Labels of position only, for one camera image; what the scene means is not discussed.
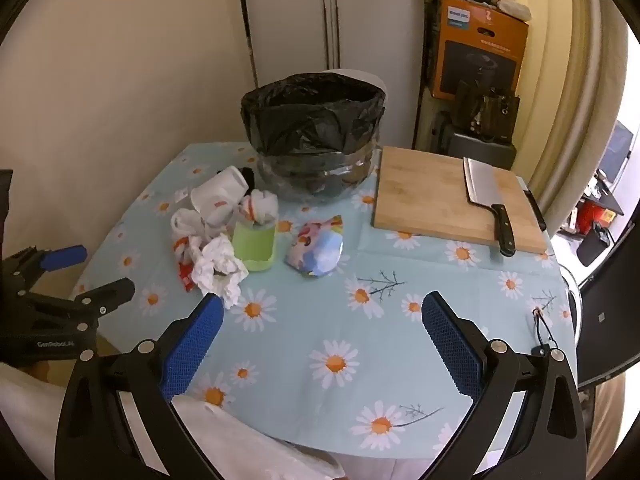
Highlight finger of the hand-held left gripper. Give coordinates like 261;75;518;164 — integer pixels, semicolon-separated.
0;244;87;306
22;277;136;333

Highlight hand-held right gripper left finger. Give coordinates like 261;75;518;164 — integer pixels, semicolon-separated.
55;292;224;480

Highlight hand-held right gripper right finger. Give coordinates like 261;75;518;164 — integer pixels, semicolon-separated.
421;291;588;480

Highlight green plastic cup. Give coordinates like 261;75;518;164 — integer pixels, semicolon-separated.
232;220;277;272

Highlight frosted plastic cup white label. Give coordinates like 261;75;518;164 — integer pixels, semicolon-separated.
191;180;241;225

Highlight bin with black bag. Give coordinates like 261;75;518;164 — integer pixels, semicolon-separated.
241;72;388;206

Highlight red wrapper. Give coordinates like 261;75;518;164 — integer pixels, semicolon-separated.
172;237;198;292

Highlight large crumpled white tissue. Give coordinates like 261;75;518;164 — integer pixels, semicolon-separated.
192;236;249;310

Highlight black eyeglasses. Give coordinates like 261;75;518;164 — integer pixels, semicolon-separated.
531;307;560;361

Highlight person's white clothing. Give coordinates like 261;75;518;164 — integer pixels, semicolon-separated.
0;360;346;480

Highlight daisy print tablecloth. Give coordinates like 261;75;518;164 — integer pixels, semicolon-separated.
70;142;581;461

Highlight wooden cutting board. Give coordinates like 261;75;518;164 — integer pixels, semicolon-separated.
371;146;550;255

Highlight colourful snack packet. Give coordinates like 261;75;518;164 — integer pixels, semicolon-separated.
286;215;345;279

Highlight crumpled tissue with orange stains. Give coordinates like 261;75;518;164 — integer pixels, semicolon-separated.
239;190;279;226

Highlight person's beige trousers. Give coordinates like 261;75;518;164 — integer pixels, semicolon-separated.
577;375;632;461

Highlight black floor bin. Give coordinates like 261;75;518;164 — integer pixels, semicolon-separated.
577;225;612;267

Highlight black appliance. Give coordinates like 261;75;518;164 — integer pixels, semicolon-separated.
440;130;517;171

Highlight dark handbag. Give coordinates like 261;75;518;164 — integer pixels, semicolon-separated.
452;82;493;136
487;90;521;143

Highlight cream curtain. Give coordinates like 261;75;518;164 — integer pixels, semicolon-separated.
500;0;632;241

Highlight orange cardboard box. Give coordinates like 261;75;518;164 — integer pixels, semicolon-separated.
431;0;530;106

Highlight steel cleaver black handle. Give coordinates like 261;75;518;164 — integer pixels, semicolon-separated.
462;157;517;258

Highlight cabinet with long handles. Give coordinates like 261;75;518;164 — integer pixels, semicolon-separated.
235;0;471;86

